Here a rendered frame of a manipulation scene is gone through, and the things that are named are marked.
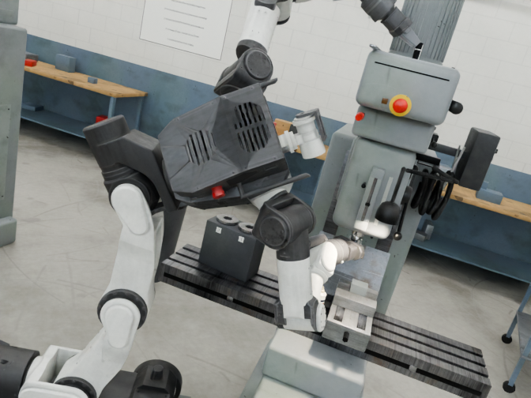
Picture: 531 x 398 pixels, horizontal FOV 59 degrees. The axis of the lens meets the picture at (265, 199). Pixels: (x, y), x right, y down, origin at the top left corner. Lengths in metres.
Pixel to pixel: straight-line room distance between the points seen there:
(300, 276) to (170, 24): 5.60
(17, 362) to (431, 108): 1.44
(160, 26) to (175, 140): 5.51
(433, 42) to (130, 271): 1.25
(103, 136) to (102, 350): 0.63
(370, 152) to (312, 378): 0.78
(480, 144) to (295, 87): 4.30
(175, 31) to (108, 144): 5.33
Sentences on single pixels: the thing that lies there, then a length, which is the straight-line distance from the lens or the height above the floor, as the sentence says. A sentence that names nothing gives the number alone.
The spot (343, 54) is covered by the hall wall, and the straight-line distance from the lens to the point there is 5.87.
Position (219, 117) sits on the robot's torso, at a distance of 1.13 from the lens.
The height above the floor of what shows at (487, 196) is 0.93.
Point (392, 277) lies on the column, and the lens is 2.16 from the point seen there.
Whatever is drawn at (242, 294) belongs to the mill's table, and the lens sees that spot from 1.77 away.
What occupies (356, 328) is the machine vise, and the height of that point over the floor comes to 1.03.
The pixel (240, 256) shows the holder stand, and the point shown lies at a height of 1.06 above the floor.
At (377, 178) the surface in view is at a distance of 1.52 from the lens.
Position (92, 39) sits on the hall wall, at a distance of 7.19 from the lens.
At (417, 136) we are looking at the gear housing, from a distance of 1.50.
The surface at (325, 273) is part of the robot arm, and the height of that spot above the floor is 1.23.
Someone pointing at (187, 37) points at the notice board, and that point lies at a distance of 6.46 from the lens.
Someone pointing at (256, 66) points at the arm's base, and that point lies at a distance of 1.28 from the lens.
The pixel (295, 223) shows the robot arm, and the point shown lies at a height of 1.43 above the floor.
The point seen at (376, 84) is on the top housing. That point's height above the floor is 1.80.
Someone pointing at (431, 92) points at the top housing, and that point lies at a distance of 1.40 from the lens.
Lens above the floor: 1.82
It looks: 18 degrees down
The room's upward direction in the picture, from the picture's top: 14 degrees clockwise
